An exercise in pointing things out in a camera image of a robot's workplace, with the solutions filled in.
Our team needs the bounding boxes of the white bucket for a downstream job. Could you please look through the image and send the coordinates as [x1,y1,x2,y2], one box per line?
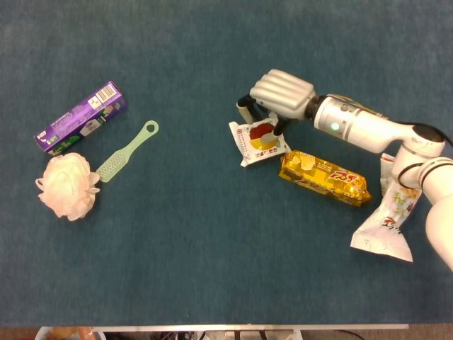
[34,325,95,340]

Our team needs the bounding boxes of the gold foil snack pack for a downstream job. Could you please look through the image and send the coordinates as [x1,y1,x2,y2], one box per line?
[277,149,373,208]

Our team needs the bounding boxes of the white and red snack bag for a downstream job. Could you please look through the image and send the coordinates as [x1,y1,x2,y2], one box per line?
[350,152,424,263]

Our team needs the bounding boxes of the light green brush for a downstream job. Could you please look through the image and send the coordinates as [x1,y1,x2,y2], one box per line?
[95,120,159,184]

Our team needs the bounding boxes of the white table frame rail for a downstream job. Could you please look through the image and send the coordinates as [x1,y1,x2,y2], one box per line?
[92,323,410,340]

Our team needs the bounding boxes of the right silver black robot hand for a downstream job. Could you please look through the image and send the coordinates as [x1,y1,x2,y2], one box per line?
[236,69,317,137]

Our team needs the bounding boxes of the white bath loofah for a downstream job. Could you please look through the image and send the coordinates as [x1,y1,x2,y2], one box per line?
[35,152,102,222]

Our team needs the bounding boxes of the purple toothpaste box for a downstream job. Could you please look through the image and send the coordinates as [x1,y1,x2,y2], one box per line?
[33,80,128,156]

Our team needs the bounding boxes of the small white pastry packet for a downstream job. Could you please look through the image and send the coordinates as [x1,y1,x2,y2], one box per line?
[228,113,292,168]

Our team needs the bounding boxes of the tangled red black cables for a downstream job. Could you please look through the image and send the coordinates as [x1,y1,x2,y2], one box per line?
[148,331,199,340]

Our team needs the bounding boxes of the teal table cloth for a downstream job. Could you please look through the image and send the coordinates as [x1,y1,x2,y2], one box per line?
[0,0,453,327]

